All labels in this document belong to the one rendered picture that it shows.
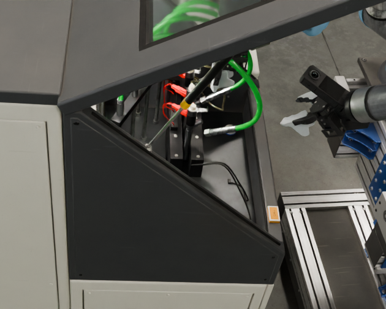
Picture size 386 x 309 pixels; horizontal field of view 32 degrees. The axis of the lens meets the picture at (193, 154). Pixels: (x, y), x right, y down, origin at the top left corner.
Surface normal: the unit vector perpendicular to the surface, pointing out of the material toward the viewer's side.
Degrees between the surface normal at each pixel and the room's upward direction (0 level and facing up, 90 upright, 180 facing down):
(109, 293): 90
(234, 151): 0
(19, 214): 90
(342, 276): 0
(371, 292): 0
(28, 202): 90
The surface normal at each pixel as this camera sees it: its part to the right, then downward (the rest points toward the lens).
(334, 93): 0.25, -0.40
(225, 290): 0.04, 0.75
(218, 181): 0.11, -0.66
